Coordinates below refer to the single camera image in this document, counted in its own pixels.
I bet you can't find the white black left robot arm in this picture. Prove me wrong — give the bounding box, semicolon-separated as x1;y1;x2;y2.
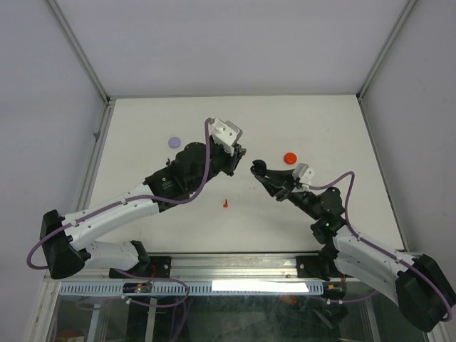
40;140;247;280

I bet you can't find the orange round charging case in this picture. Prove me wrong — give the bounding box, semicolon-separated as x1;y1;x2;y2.
284;152;298;165

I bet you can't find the white slotted cable duct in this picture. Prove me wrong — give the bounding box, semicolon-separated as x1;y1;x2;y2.
59;280;323;297

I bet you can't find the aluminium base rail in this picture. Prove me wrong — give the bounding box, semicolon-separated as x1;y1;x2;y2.
106;252;361;281

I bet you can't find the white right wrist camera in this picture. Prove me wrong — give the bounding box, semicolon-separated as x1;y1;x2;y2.
291;163;315;190

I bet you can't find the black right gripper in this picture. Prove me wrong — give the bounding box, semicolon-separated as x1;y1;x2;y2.
256;168;321;221

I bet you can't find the lilac round charging case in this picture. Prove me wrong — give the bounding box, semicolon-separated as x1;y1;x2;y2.
168;137;182;149

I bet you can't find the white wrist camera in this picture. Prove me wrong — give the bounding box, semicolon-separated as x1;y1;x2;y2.
291;163;315;190
210;118;243;156

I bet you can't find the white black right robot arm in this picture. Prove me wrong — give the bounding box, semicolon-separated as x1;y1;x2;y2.
250;160;455;332

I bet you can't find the left aluminium frame post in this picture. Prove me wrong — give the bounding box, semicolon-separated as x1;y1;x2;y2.
43;0;110;105

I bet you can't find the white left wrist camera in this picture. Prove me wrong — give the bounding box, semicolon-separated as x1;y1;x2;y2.
210;118;243;156

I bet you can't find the black round charging case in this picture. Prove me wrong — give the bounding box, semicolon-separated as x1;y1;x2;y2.
250;160;267;177

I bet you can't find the aluminium corner frame post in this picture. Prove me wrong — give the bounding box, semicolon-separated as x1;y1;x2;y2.
356;0;419;103

